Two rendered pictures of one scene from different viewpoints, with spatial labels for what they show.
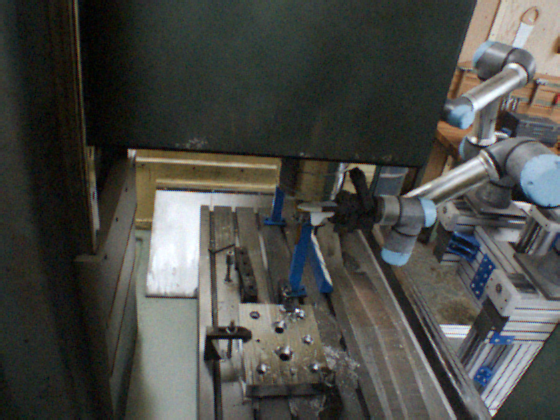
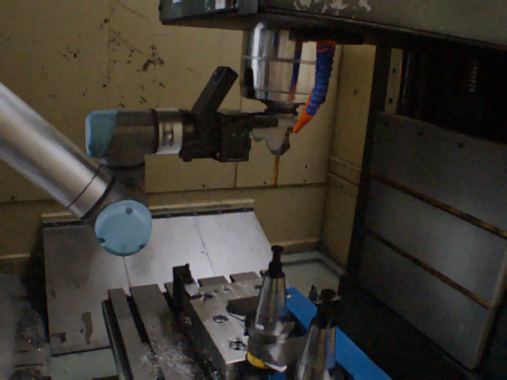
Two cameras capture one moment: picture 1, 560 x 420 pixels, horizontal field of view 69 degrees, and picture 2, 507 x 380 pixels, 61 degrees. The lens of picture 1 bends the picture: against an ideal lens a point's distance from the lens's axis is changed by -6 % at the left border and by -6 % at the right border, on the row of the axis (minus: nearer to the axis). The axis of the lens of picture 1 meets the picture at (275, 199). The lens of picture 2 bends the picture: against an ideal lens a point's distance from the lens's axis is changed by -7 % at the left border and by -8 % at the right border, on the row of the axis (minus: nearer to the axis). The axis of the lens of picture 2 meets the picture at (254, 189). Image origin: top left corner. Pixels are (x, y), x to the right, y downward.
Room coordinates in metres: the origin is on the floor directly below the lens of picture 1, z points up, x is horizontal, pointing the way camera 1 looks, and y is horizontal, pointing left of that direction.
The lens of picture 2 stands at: (1.70, -0.30, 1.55)
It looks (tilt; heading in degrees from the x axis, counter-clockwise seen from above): 17 degrees down; 167
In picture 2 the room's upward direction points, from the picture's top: 4 degrees clockwise
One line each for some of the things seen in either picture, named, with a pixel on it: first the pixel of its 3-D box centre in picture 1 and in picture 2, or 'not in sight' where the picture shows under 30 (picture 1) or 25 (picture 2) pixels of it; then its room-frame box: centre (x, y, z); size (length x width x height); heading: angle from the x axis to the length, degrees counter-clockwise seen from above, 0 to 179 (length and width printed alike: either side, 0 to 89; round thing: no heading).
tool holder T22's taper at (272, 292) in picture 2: not in sight; (272, 298); (1.23, -0.15, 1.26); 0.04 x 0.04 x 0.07
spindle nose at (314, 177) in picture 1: (312, 162); (284, 66); (0.89, -0.07, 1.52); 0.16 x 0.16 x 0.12
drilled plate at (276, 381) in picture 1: (280, 346); (250, 322); (0.85, -0.08, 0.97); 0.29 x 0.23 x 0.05; 13
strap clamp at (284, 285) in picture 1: (285, 300); not in sight; (1.03, -0.08, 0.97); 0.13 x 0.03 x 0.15; 13
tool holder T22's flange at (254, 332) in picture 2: not in sight; (269, 328); (1.23, -0.15, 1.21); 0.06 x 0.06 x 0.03
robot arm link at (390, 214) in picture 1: (383, 209); (168, 130); (0.94, -0.27, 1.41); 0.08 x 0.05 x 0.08; 13
